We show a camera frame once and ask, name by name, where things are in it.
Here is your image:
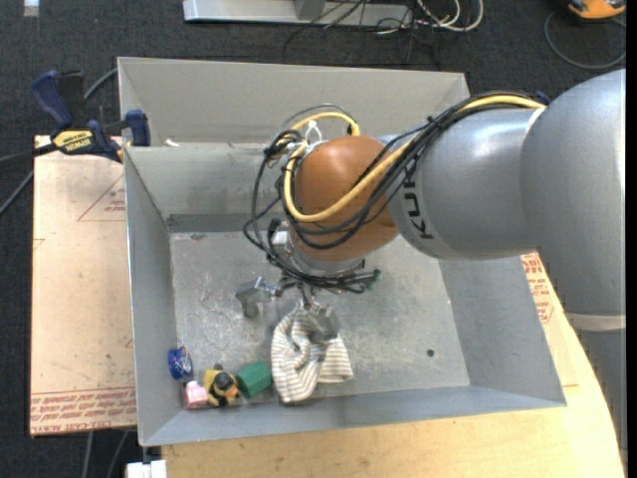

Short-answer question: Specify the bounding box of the pink small box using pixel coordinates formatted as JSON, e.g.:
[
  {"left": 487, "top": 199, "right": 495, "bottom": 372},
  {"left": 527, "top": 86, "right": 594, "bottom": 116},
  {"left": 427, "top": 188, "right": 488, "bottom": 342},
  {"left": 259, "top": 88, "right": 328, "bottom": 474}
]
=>
[{"left": 183, "top": 379, "right": 210, "bottom": 411}]

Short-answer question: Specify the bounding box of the black cylinder on white bracket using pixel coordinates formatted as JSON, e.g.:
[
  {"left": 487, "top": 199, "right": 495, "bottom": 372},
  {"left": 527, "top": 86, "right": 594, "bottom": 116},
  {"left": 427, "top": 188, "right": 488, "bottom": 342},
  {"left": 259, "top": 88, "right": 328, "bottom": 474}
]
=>
[{"left": 267, "top": 216, "right": 291, "bottom": 256}]

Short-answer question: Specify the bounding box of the yellow and black toy animal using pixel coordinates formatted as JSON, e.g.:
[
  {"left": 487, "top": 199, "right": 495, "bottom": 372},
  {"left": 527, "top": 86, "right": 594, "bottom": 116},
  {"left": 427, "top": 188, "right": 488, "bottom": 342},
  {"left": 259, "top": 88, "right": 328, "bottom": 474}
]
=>
[{"left": 202, "top": 362, "right": 242, "bottom": 409}]

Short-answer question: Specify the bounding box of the white and brown striped cloth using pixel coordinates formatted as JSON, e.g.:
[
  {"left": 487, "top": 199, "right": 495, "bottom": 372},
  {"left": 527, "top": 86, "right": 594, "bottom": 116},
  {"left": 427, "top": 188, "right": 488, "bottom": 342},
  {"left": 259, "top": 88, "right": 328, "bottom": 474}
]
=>
[{"left": 270, "top": 301, "right": 355, "bottom": 406}]

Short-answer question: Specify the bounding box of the brown cardboard board, red print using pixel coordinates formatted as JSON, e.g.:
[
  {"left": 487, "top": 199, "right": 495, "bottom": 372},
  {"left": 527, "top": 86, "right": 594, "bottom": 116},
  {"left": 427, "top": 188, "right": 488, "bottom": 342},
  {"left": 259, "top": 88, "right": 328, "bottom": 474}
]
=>
[{"left": 29, "top": 134, "right": 581, "bottom": 438}]

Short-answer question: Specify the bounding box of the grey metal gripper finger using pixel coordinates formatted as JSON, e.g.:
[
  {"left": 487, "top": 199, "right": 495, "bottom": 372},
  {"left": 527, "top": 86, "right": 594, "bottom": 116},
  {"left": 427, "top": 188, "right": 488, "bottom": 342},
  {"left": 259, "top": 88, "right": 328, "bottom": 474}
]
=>
[
  {"left": 304, "top": 303, "right": 342, "bottom": 347},
  {"left": 235, "top": 276, "right": 283, "bottom": 320}
]

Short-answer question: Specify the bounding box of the green block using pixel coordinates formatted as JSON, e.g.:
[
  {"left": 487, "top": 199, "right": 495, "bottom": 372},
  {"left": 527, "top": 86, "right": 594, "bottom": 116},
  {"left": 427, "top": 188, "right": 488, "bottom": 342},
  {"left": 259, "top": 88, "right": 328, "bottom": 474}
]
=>
[{"left": 235, "top": 360, "right": 275, "bottom": 400}]

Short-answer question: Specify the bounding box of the blue small cup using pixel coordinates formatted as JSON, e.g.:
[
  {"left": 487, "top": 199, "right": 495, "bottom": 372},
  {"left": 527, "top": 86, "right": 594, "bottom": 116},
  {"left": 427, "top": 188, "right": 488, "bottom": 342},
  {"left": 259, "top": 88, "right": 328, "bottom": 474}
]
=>
[{"left": 166, "top": 346, "right": 195, "bottom": 382}]

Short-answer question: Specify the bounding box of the grey metal bin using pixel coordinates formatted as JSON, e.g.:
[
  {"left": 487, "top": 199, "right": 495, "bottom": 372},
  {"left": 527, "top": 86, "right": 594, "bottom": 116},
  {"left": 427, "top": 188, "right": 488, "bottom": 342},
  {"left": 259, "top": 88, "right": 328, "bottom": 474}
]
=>
[{"left": 116, "top": 56, "right": 567, "bottom": 448}]

